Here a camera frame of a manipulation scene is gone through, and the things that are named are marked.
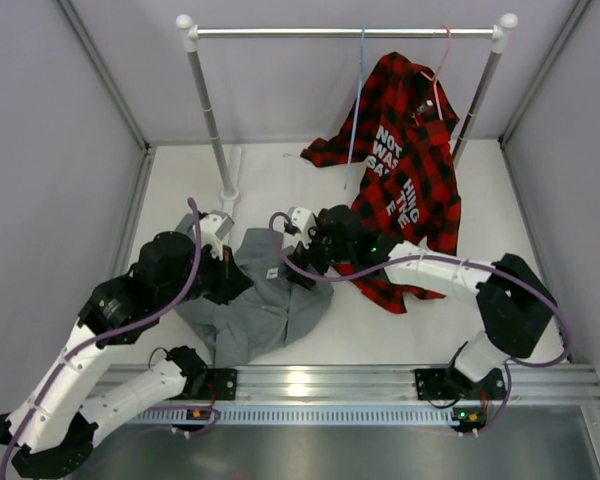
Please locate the pink wire hanger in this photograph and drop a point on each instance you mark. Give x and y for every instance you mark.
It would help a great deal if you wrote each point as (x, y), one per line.
(435, 77)

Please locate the red black plaid shirt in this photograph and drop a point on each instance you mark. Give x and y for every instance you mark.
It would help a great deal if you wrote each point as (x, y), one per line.
(408, 189)

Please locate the slotted grey cable duct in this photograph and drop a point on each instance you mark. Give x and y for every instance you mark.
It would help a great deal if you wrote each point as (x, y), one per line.
(305, 415)

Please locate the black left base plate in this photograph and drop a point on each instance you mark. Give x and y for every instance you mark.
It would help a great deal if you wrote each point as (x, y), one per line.
(219, 385)

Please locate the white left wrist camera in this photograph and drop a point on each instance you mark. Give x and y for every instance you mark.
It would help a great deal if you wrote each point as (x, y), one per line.
(214, 228)

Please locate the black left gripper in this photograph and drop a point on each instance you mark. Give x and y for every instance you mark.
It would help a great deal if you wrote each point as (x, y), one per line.
(234, 284)

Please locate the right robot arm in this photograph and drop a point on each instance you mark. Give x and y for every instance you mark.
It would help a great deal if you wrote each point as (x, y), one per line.
(514, 306)

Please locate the blue wire hanger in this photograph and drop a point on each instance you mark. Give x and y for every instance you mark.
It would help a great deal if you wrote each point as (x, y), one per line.
(356, 105)

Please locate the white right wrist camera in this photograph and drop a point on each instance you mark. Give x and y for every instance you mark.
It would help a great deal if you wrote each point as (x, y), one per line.
(299, 222)

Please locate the white and silver clothes rack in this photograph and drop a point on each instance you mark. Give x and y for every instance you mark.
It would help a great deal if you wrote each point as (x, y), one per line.
(229, 166)

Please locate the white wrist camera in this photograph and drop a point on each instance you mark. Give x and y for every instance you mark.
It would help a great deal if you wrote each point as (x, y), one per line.
(299, 222)
(214, 228)

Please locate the grey shirt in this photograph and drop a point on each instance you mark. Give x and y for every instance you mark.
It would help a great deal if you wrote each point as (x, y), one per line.
(273, 313)

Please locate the aluminium mounting rail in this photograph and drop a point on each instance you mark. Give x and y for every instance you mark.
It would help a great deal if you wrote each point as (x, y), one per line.
(395, 384)

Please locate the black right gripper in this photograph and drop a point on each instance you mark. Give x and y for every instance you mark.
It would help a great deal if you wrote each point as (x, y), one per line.
(299, 259)

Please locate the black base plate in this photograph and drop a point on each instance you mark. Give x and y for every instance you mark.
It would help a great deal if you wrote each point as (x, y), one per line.
(433, 384)
(219, 385)

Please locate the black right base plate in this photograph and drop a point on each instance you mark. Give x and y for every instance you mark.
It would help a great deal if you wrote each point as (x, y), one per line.
(433, 384)

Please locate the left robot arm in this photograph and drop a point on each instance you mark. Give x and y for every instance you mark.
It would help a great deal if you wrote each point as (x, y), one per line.
(58, 427)

